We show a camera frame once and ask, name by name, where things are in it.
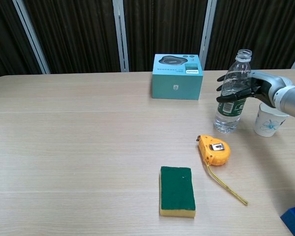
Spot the green yellow scrub sponge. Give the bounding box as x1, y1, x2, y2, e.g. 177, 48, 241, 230
159, 166, 197, 218

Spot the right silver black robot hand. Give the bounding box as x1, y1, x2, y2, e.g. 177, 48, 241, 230
216, 70, 291, 109

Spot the white flower-print paper cup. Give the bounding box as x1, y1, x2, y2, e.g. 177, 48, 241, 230
253, 102, 290, 138

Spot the clear plastic water bottle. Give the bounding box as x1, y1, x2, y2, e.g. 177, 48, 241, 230
213, 49, 253, 134

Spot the teal speaker product box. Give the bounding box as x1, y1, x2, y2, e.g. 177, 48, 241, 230
151, 54, 204, 101

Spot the orange tape measure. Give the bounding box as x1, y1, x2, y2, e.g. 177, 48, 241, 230
195, 134, 249, 206

